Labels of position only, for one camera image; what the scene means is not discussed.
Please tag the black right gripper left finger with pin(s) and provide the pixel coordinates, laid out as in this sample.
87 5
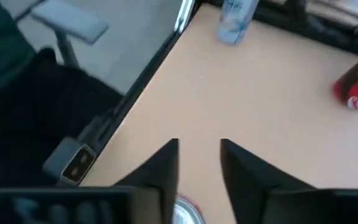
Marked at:
154 186

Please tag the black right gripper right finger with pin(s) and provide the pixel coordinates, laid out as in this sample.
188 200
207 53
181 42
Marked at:
259 193

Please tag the white blue Celsius can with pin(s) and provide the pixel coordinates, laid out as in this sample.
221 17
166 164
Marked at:
235 25

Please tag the grey armrest office chair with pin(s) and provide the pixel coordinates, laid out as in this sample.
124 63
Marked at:
70 21

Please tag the grey table-level camera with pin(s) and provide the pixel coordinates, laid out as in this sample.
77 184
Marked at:
76 163

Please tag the black aluminium table frame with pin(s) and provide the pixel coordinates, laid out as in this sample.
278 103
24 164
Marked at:
155 63

